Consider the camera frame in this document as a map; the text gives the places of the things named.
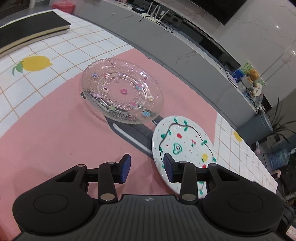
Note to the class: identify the large clear glass plate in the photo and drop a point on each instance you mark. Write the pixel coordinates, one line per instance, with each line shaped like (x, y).
(122, 91)

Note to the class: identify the lemon print tablecloth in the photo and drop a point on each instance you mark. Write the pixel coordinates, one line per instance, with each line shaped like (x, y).
(68, 57)

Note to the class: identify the pink placemat with bottles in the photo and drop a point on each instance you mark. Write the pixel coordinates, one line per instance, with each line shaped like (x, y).
(62, 130)

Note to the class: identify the white painted ceramic plate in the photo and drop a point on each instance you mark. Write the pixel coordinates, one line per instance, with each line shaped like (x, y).
(184, 140)

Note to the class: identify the white wifi router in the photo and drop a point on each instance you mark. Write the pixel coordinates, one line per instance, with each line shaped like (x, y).
(156, 12)

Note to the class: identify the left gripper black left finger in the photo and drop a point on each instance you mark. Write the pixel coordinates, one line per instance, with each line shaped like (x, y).
(69, 200)

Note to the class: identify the grey trash bin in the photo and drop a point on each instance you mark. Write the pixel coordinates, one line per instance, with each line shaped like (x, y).
(255, 129)

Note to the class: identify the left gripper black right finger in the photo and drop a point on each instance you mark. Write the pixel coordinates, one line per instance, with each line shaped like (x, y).
(230, 202)

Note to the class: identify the black notebook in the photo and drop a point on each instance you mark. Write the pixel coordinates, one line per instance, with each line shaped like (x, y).
(31, 29)

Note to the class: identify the pink plastic basket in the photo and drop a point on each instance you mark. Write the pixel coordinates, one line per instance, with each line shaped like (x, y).
(63, 5)

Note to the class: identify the teddy bear toy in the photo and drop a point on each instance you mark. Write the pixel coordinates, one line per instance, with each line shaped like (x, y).
(252, 75)

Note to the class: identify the green potted plant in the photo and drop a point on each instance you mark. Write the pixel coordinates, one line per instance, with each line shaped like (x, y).
(278, 126)

